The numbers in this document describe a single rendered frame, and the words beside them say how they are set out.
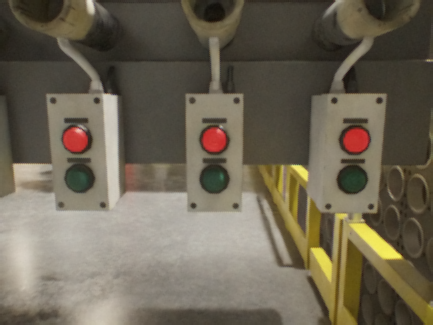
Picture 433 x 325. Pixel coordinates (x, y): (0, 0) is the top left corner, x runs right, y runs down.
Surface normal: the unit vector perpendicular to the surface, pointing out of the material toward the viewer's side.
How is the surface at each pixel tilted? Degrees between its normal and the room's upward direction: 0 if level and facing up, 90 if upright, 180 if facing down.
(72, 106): 90
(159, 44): 90
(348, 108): 90
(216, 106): 90
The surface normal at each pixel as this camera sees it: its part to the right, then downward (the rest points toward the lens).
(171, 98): -0.02, 0.18
